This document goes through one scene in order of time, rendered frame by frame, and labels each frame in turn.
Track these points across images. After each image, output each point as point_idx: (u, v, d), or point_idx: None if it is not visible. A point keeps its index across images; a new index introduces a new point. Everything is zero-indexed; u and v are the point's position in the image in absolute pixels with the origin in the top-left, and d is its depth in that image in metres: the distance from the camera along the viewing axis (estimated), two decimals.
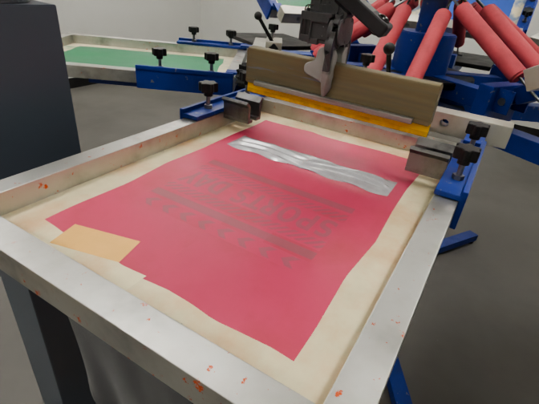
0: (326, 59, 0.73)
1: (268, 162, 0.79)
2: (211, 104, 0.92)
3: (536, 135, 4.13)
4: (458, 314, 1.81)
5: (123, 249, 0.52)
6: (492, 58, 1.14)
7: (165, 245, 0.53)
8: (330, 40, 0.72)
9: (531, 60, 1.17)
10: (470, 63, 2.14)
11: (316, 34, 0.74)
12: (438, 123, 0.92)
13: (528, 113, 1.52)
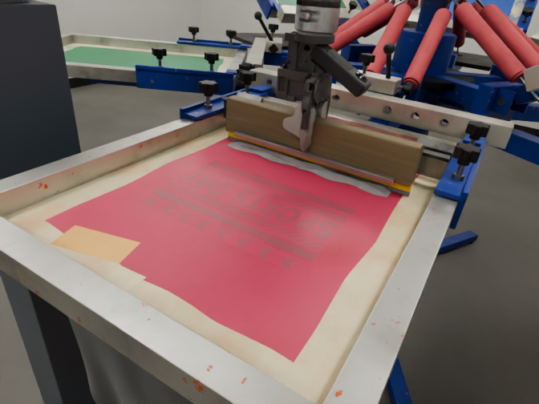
0: (303, 118, 0.71)
1: (268, 163, 0.79)
2: (211, 104, 0.92)
3: (536, 135, 4.13)
4: (458, 314, 1.81)
5: (123, 251, 0.52)
6: (492, 58, 1.14)
7: (165, 247, 0.53)
8: (307, 99, 0.70)
9: (531, 60, 1.17)
10: (470, 63, 2.14)
11: (293, 91, 0.72)
12: (438, 123, 0.92)
13: (528, 113, 1.52)
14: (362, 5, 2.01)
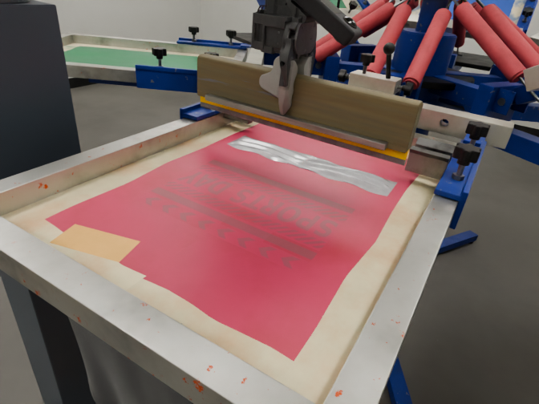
0: (282, 72, 0.61)
1: (268, 162, 0.79)
2: None
3: (536, 135, 4.13)
4: (458, 314, 1.81)
5: (123, 249, 0.52)
6: (492, 58, 1.14)
7: (165, 245, 0.53)
8: (286, 49, 0.59)
9: (531, 60, 1.17)
10: (470, 63, 2.14)
11: (271, 41, 0.62)
12: (438, 123, 0.92)
13: (528, 113, 1.52)
14: (362, 5, 2.01)
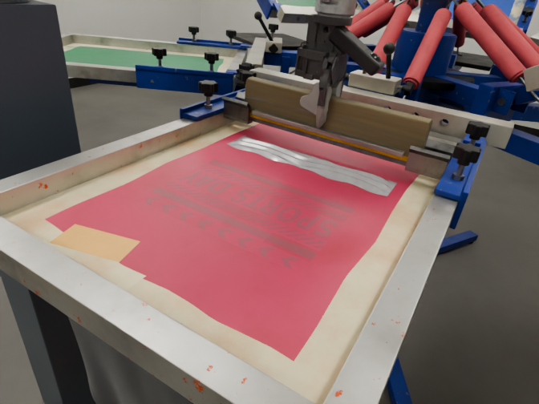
0: (321, 94, 0.77)
1: (268, 162, 0.79)
2: (211, 104, 0.92)
3: (536, 135, 4.13)
4: (458, 314, 1.81)
5: (123, 249, 0.52)
6: (492, 58, 1.14)
7: (165, 245, 0.53)
8: (325, 77, 0.75)
9: (531, 60, 1.17)
10: (470, 63, 2.14)
11: (311, 70, 0.78)
12: (438, 123, 0.92)
13: (528, 113, 1.52)
14: (362, 5, 2.01)
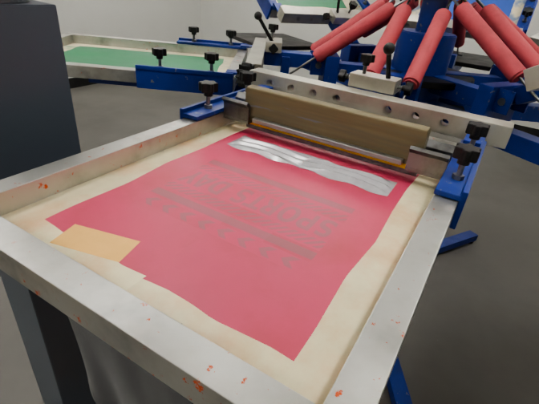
0: None
1: (268, 162, 0.79)
2: (211, 104, 0.92)
3: (536, 135, 4.13)
4: (458, 314, 1.81)
5: (123, 249, 0.52)
6: (492, 58, 1.14)
7: (165, 245, 0.53)
8: None
9: (531, 60, 1.17)
10: (470, 63, 2.14)
11: None
12: (438, 123, 0.92)
13: (528, 113, 1.52)
14: (362, 5, 2.01)
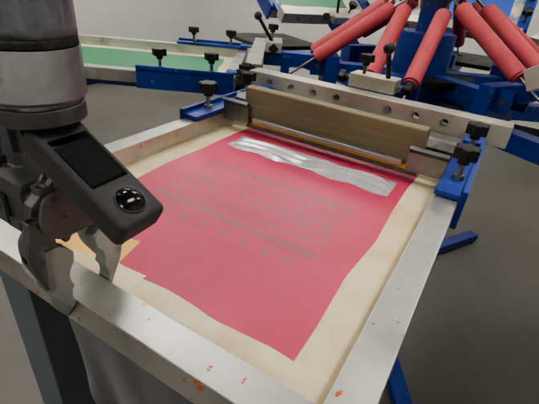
0: (30, 271, 0.34)
1: (268, 162, 0.79)
2: (211, 104, 0.92)
3: (536, 135, 4.13)
4: (458, 314, 1.81)
5: (123, 249, 0.52)
6: (492, 58, 1.14)
7: (165, 245, 0.53)
8: (26, 240, 0.32)
9: (531, 60, 1.17)
10: (470, 63, 2.14)
11: (18, 212, 0.35)
12: (438, 123, 0.92)
13: (528, 113, 1.52)
14: (362, 5, 2.01)
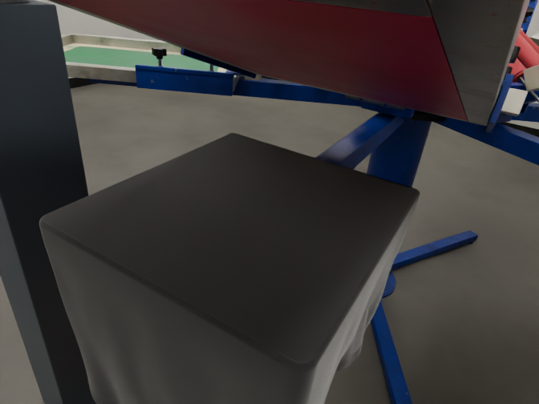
0: None
1: (280, 66, 0.71)
2: None
3: (536, 135, 4.13)
4: (458, 314, 1.81)
5: None
6: None
7: (171, 13, 0.41)
8: None
9: (531, 60, 1.17)
10: None
11: None
12: None
13: (528, 113, 1.52)
14: None
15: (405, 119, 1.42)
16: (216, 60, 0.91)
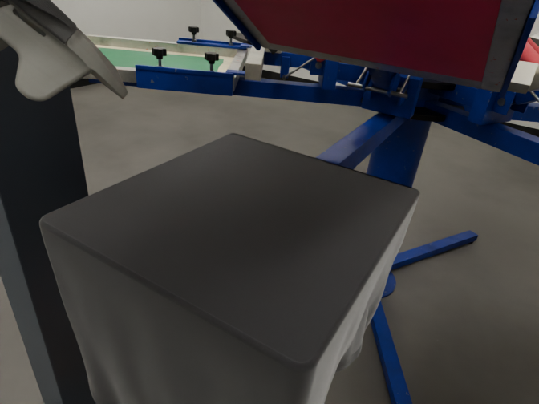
0: (40, 6, 0.25)
1: None
2: None
3: (536, 135, 4.13)
4: (458, 314, 1.81)
5: None
6: None
7: None
8: None
9: (531, 60, 1.17)
10: None
11: None
12: None
13: (528, 113, 1.52)
14: None
15: (405, 119, 1.42)
16: (226, 6, 0.88)
